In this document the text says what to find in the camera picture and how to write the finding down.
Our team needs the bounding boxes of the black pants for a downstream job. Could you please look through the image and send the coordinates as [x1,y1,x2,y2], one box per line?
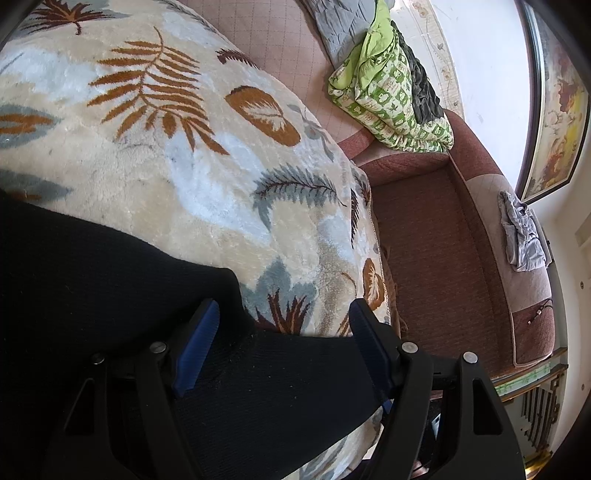
[0,189,394,480]

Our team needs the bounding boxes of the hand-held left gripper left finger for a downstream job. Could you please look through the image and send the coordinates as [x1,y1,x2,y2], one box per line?
[44,298,221,480]

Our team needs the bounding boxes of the gold metal railing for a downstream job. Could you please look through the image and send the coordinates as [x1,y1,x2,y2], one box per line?
[492,362,570,463]

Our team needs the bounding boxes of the light grey garment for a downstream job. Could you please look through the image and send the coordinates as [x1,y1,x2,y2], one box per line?
[498,190,551,272]

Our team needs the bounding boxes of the green patterned folded quilt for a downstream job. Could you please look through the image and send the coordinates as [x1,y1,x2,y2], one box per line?
[328,0,456,153]

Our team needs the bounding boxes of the grey quilted blanket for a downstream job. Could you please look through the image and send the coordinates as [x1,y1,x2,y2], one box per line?
[305,0,393,70]

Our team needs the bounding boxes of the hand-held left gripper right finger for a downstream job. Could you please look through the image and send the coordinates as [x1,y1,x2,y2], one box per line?
[348,299,527,480]

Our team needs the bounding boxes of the reddish brown sofa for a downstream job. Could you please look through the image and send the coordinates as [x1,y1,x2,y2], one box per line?
[175,0,556,403]

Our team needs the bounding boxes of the dark grey cloth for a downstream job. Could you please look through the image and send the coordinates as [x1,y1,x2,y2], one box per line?
[394,32,445,123]

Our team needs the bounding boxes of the framed wall picture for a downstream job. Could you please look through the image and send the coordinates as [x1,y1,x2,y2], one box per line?
[515,0,591,204]

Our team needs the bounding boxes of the leaf print plush blanket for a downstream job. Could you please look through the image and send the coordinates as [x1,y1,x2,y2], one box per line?
[0,0,394,480]

